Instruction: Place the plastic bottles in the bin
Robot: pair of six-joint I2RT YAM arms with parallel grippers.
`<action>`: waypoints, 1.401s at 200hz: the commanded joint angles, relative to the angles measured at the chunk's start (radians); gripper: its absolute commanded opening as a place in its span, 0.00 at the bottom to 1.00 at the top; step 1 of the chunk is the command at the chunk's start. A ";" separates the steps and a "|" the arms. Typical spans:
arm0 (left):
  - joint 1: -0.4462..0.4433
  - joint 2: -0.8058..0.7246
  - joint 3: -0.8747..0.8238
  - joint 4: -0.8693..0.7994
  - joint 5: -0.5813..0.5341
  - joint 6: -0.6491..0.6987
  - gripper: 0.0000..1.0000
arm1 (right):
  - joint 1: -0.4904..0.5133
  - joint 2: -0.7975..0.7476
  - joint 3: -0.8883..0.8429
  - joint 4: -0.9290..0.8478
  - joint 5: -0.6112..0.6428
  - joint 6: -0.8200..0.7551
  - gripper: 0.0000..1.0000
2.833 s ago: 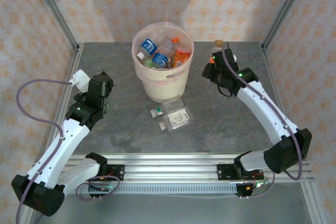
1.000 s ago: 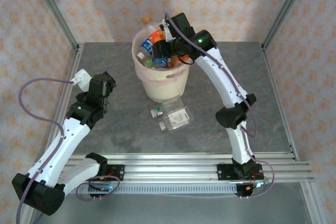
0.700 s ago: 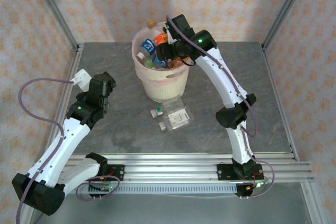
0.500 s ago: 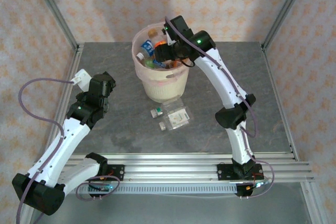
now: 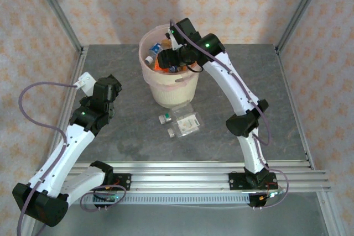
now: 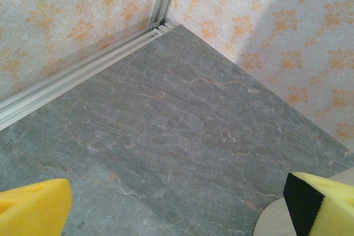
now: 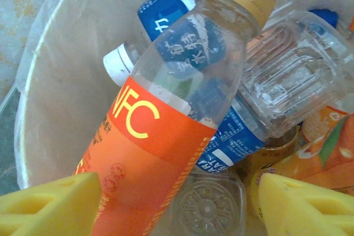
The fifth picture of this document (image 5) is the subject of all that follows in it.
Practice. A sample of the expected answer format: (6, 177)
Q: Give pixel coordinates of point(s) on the orange NFC juice bottle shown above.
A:
(158, 67)

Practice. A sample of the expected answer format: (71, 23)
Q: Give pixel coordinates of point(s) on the blue label bottle white cap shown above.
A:
(155, 49)

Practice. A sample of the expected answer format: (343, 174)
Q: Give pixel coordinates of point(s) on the clear plastic box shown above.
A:
(182, 111)

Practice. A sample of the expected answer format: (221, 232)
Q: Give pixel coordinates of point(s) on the small green label bottle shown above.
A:
(165, 118)

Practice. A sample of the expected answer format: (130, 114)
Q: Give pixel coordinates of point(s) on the clear container white green label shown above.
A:
(188, 125)

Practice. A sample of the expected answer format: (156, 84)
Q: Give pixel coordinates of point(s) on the tiny clear plastic jar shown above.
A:
(171, 132)

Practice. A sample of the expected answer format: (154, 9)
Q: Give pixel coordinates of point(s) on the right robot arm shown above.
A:
(229, 78)

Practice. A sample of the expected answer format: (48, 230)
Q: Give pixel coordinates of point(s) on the white plastic bin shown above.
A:
(174, 95)

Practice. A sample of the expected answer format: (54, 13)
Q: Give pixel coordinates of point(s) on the small circuit board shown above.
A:
(272, 194)
(108, 198)

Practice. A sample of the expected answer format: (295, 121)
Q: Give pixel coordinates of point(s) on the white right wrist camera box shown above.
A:
(172, 38)

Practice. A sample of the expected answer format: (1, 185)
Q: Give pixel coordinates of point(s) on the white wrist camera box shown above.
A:
(172, 38)
(87, 82)

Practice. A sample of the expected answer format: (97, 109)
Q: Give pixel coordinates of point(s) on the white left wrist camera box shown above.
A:
(87, 82)

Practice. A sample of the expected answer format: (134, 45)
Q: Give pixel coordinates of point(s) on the aluminium side rail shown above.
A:
(81, 56)
(281, 62)

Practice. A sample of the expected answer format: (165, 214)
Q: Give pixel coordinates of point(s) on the aluminium frame post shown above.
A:
(54, 1)
(304, 1)

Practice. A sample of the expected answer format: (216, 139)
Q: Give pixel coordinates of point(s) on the aluminium front rail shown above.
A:
(179, 180)

